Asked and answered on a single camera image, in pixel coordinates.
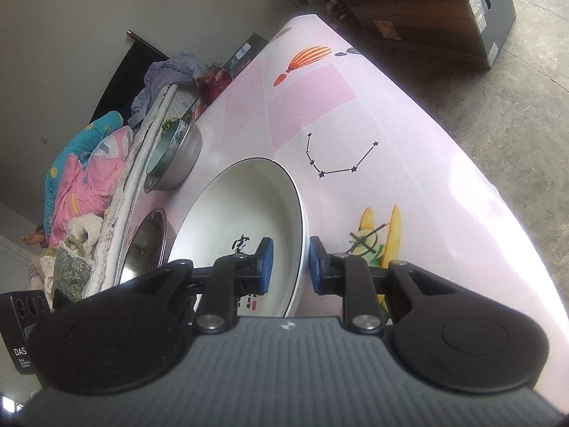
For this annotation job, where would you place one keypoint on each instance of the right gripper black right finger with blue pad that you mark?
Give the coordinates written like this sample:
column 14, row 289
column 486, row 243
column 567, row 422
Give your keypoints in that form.
column 441, row 332

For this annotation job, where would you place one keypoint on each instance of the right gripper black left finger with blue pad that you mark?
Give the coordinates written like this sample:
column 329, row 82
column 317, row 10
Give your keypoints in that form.
column 132, row 334

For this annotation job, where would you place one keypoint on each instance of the steel bowl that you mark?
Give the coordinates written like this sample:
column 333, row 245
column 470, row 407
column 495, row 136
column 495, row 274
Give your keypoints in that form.
column 181, row 166
column 147, row 247

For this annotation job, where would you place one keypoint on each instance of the white ceramic plate with calligraphy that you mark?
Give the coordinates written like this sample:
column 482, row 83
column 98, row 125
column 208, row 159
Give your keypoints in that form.
column 252, row 199

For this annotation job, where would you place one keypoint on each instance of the green floral pillow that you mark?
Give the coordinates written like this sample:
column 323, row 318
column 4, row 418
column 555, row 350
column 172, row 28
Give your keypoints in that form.
column 71, row 273

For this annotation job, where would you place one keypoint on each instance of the white mattress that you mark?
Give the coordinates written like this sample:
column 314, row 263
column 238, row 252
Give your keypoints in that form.
column 172, row 102

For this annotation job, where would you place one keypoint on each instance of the white fluffy towel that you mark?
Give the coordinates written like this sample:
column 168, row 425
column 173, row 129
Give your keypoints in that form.
column 81, row 236

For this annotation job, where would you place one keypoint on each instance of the pink cartoon quilt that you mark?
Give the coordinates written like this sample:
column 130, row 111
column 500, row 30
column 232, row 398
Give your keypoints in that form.
column 83, row 177

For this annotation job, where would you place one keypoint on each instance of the teal ceramic bowl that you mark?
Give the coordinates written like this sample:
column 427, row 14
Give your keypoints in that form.
column 166, row 148

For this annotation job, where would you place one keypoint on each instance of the green leafy cabbage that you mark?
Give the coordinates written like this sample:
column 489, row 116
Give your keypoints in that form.
column 167, row 124

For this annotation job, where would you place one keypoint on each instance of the black bed headboard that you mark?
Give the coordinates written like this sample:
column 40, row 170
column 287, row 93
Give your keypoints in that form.
column 129, row 78

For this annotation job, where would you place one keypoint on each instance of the grey crumpled clothes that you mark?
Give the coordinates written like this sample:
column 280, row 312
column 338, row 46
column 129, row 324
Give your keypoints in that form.
column 183, row 68

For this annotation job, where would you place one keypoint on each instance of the large brown grey carton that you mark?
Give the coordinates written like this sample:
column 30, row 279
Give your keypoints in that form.
column 470, row 31

